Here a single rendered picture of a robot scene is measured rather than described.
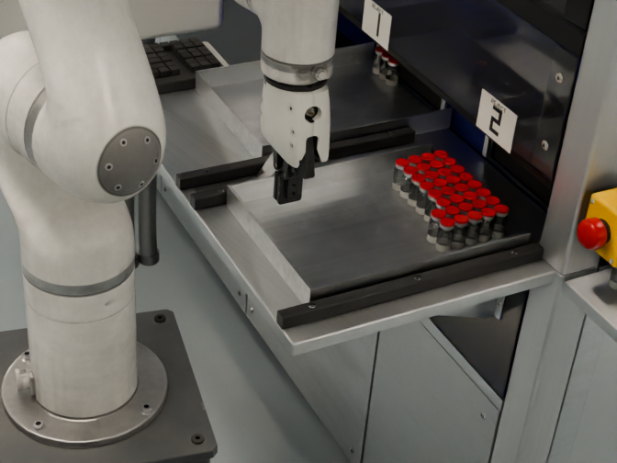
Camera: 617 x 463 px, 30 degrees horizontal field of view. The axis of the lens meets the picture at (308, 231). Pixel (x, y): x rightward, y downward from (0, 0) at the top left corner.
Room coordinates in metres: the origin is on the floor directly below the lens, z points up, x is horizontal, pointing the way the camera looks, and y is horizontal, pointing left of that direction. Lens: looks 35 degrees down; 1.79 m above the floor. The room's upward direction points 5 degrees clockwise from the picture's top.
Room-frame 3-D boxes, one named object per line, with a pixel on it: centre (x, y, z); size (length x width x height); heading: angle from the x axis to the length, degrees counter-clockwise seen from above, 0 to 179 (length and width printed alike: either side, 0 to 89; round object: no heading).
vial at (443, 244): (1.31, -0.19, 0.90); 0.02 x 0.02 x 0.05
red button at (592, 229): (1.21, -0.36, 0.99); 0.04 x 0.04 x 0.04; 30
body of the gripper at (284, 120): (1.20, 0.03, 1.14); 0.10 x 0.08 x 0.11; 30
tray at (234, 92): (1.68, 0.00, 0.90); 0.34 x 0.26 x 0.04; 120
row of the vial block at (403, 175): (1.39, -0.17, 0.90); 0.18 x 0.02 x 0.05; 30
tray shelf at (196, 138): (1.50, -0.03, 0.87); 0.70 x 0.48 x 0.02; 30
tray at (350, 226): (1.34, -0.09, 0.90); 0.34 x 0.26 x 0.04; 120
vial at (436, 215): (1.33, -0.18, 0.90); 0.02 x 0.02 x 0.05
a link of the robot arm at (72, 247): (1.01, 0.27, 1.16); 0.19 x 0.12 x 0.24; 44
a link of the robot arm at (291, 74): (1.19, 0.03, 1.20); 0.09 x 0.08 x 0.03; 30
